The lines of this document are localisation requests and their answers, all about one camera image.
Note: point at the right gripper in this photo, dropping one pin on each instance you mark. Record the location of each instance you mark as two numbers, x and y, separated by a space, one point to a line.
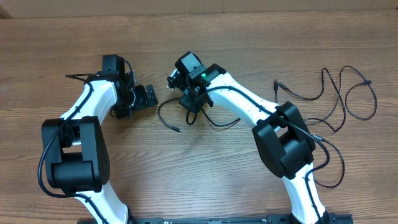
173 78

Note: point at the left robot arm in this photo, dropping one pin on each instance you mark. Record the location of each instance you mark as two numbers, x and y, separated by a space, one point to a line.
75 161

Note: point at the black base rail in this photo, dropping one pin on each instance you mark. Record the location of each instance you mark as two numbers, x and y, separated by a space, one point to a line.
270 219

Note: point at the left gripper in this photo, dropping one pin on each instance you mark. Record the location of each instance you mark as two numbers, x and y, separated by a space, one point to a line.
142 102

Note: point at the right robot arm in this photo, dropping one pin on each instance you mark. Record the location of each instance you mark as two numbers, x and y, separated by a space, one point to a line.
283 140

